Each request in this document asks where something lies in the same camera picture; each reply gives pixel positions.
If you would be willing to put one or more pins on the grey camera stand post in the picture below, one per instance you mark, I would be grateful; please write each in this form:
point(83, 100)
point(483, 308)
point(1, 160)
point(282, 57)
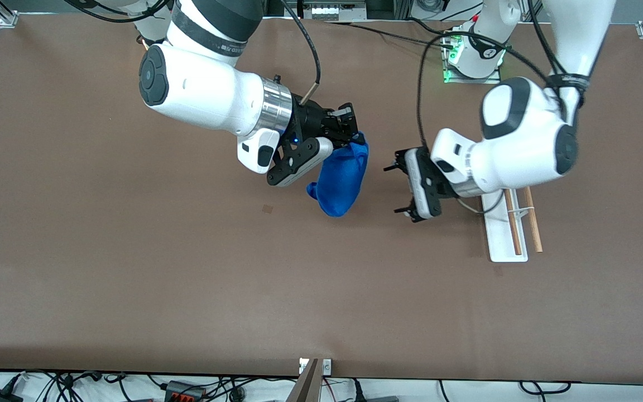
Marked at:
point(306, 385)

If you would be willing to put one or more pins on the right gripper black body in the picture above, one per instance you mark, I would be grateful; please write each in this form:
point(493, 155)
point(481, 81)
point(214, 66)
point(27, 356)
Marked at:
point(311, 120)

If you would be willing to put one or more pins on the small metal table bracket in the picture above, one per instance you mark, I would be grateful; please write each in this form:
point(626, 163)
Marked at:
point(327, 367)

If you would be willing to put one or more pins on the black orange power adapter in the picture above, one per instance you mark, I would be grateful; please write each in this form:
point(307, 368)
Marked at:
point(185, 391)

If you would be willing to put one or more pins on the grey box with white connectors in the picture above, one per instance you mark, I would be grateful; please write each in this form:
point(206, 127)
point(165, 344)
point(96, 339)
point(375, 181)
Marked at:
point(332, 10)

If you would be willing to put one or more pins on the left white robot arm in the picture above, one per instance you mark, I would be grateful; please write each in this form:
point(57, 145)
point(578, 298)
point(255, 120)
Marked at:
point(522, 139)

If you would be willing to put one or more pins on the white rack with wooden bars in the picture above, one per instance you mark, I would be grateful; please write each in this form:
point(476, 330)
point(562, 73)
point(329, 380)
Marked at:
point(500, 234)

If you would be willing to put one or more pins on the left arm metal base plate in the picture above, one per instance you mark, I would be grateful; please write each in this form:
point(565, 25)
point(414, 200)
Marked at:
point(494, 80)

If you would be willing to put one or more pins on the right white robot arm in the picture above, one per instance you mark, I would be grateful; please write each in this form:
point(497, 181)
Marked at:
point(204, 95)

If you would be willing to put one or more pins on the blue cloth towel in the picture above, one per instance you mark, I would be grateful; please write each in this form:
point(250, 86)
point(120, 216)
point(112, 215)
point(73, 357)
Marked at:
point(341, 178)

